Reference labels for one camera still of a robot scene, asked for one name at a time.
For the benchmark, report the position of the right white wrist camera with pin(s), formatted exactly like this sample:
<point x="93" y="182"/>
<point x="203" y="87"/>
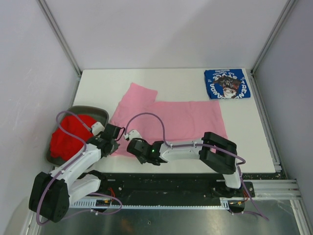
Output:
<point x="132" y="135"/>

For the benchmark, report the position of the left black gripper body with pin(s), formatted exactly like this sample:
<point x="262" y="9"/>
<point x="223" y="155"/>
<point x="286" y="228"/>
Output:
<point x="114" y="147"/>

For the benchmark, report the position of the left aluminium frame post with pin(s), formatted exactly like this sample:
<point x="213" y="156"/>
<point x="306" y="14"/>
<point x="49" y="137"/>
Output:
<point x="59" y="35"/>

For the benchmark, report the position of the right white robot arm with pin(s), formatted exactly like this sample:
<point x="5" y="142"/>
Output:
<point x="216" y="152"/>

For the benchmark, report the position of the folded blue printed t shirt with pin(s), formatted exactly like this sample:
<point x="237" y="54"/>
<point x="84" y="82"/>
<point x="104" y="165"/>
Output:
<point x="226" y="84"/>

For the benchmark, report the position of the red t shirt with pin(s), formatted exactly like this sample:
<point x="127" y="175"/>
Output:
<point x="65" y="146"/>

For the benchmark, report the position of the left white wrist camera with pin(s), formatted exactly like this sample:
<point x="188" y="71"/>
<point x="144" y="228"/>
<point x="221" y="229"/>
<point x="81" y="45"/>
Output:
<point x="97" y="128"/>

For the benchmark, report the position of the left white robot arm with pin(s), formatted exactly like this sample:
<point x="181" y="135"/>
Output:
<point x="53" y="193"/>

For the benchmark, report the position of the pink t shirt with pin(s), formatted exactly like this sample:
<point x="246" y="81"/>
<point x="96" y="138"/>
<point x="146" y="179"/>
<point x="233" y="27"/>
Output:
<point x="165" y="120"/>

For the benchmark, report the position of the grey plastic tray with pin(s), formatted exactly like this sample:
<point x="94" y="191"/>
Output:
<point x="98" y="114"/>

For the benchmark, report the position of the right aluminium frame post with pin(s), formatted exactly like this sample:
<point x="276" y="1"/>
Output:
<point x="282" y="19"/>

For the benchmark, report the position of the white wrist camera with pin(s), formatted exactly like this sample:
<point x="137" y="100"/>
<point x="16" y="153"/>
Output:
<point x="97" y="128"/>
<point x="132" y="135"/>

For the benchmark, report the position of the aluminium frame post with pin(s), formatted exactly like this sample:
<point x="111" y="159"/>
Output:
<point x="282" y="19"/>
<point x="59" y="35"/>

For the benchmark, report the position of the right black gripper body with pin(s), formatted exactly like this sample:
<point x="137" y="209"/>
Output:
<point x="142" y="159"/>

